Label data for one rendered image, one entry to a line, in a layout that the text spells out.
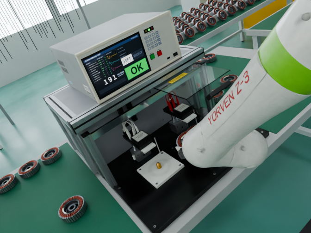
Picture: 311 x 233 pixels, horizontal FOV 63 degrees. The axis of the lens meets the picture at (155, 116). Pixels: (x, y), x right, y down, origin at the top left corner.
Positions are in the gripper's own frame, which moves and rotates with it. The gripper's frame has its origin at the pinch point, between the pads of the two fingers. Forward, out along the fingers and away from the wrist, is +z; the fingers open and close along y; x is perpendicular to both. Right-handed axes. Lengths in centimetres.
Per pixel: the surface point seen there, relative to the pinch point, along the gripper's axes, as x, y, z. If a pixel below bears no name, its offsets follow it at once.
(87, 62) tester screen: 46.5, -17.7, -0.6
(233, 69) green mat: 6, 72, 53
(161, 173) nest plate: -5.4, -16.0, 6.7
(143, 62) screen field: 36.8, 2.8, 6.1
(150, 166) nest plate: -2.1, -17.0, 13.4
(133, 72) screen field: 35.5, -3.2, 6.2
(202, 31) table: 43, 120, 133
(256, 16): 24, 309, 254
